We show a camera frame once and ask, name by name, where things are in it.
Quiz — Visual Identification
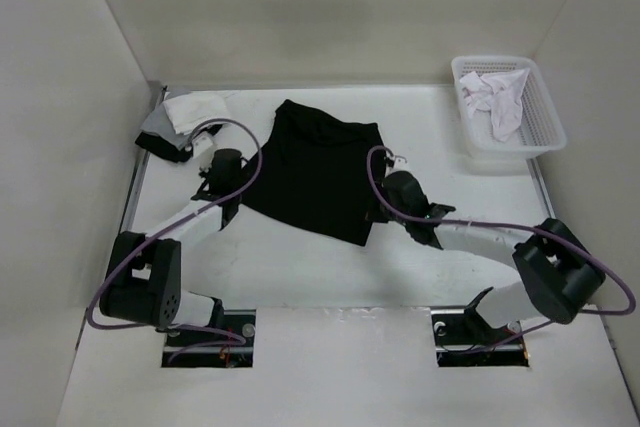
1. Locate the black tank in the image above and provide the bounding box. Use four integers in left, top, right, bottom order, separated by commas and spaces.
135, 132, 191, 164
242, 100, 383, 246

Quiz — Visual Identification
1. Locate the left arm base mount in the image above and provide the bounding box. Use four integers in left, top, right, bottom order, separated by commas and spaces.
161, 310, 257, 369

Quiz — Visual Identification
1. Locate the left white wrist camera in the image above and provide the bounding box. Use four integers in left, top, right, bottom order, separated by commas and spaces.
190, 125, 221, 166

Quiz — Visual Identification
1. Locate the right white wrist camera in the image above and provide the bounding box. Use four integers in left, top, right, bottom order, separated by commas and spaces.
386, 156, 411, 176

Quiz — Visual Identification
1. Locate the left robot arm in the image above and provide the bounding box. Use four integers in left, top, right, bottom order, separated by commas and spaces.
98, 149, 243, 346

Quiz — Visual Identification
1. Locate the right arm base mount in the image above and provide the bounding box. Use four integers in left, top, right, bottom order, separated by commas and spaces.
431, 307, 529, 368

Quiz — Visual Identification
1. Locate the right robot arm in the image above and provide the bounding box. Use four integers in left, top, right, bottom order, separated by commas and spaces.
377, 171, 605, 343

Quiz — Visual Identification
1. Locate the white tank top in basket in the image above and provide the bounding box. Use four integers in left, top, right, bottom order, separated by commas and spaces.
460, 68, 530, 142

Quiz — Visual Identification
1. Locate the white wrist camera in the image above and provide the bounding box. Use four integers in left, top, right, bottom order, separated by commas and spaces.
386, 156, 411, 176
190, 125, 221, 166

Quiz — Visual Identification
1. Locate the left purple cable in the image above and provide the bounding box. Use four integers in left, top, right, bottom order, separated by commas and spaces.
87, 118, 266, 366

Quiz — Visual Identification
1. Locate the folded black tank top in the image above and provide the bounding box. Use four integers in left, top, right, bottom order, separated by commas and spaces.
135, 132, 191, 164

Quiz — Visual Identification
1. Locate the folded grey tank top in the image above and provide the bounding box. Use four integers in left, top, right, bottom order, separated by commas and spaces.
140, 104, 192, 150

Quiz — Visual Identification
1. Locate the white plastic basket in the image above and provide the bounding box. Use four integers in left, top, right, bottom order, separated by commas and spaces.
451, 55, 567, 161

